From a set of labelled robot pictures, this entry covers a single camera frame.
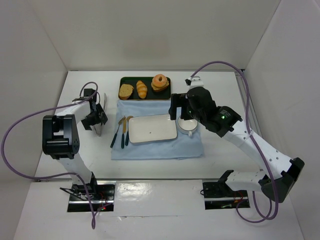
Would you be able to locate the bread slice under donut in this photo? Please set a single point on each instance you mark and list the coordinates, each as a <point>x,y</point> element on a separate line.
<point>159,89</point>

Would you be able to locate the green handled fork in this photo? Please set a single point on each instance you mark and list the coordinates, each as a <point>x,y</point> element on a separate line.
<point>124,128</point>

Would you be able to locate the dark green tray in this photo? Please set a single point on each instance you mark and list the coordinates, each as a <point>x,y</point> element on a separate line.
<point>147,80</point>

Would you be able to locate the golden croissant roll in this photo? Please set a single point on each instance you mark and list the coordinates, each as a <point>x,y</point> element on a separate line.
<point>142,89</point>

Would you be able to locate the sliced brown bread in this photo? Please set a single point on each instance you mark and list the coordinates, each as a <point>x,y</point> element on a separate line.
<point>125,91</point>

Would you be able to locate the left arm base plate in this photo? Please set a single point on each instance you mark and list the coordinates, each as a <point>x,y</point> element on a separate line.
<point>102,199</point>

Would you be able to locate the aluminium frame rail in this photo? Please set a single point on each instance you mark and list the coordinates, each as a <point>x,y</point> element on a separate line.
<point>250,110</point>

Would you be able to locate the white round cup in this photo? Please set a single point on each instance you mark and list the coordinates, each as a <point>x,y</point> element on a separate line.
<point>187,127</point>

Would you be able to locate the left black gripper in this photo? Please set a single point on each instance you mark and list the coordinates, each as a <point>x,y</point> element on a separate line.
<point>100,116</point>

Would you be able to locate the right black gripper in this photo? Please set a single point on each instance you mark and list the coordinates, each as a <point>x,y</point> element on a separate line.
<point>177,106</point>

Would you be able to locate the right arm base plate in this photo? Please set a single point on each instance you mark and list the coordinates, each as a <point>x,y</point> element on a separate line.
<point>218,196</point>

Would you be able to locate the green handled spoon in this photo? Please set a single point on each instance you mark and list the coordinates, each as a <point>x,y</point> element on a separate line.
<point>127,130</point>

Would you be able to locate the light blue cloth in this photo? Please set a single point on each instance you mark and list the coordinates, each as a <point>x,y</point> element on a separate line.
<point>182,147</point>

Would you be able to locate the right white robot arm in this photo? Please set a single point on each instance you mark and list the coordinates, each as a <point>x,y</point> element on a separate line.
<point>279,172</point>

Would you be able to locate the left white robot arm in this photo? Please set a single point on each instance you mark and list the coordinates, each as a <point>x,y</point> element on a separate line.
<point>61,141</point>

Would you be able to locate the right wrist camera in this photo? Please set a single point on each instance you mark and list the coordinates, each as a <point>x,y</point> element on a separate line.
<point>194,82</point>

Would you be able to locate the metal serving tongs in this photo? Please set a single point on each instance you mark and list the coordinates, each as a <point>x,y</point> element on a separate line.
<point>101,116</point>

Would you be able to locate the green handled knife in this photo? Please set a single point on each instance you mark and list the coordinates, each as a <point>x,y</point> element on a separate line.
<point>116,133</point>

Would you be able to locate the white rectangular plate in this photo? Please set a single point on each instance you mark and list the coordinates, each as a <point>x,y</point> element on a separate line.
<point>152,128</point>

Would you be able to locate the orange glazed donut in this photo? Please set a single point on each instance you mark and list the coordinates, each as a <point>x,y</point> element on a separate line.
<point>159,80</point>

